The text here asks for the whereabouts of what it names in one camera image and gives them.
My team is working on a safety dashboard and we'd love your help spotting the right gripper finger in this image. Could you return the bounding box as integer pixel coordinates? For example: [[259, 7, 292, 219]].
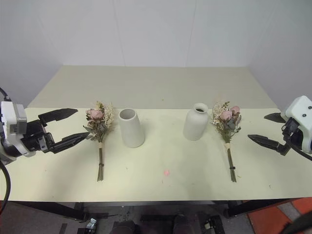
[[247, 134, 291, 156], [263, 112, 287, 124]]

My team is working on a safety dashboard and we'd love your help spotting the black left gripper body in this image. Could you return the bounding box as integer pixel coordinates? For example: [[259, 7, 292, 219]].
[[20, 118, 55, 154]]

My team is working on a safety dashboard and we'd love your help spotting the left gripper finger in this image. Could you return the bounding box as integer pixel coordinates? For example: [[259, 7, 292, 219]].
[[38, 108, 79, 126], [49, 132, 91, 155]]

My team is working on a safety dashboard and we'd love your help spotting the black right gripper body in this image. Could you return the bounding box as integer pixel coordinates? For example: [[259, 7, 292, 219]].
[[281, 117, 303, 147]]

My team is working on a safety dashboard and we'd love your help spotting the white tapered ceramic vase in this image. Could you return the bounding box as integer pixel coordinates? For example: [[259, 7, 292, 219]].
[[118, 108, 146, 148]]

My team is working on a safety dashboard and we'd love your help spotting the white bottle-shaped ceramic vase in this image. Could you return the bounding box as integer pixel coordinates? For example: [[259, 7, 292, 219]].
[[183, 102, 209, 141]]

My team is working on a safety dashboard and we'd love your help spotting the dried pink rose bouquet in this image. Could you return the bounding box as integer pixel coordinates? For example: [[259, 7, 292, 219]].
[[210, 100, 243, 183], [82, 100, 116, 182]]

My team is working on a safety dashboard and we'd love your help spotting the orange floor mat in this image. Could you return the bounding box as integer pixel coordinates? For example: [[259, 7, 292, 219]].
[[246, 196, 312, 234]]

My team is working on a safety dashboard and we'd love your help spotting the silver metal caster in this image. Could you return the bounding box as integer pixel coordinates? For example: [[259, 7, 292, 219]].
[[85, 218, 98, 231], [203, 216, 224, 231]]

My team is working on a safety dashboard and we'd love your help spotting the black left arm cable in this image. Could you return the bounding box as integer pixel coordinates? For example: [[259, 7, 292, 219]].
[[0, 87, 12, 203]]

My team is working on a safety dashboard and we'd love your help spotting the black table frame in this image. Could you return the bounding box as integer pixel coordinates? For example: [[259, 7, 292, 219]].
[[13, 197, 297, 221]]

